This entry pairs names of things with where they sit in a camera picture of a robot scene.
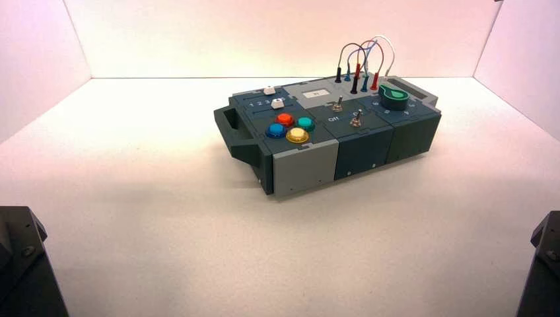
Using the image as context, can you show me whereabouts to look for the green rotary knob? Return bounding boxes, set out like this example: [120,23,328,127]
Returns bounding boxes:
[378,85,410,112]

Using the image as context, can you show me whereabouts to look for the dark teal grey control box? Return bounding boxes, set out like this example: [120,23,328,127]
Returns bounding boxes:
[213,75,442,196]

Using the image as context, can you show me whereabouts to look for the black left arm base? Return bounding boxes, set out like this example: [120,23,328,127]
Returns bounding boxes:
[0,205,70,317]

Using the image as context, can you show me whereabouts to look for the black banana plug cable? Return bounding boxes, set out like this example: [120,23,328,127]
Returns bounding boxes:
[334,42,367,95]

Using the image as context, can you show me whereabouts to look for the white banana plug cable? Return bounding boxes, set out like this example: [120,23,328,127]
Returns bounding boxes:
[364,34,396,78]

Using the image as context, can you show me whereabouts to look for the red banana plug cable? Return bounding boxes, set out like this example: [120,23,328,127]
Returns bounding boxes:
[354,40,386,91]

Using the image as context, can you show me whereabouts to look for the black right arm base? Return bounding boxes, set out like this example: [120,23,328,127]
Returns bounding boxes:
[516,211,560,317]

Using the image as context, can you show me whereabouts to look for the blue round push button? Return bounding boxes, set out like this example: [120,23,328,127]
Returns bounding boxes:
[265,123,288,139]

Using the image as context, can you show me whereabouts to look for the yellow round push button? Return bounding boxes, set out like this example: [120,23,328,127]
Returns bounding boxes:
[286,127,310,145]

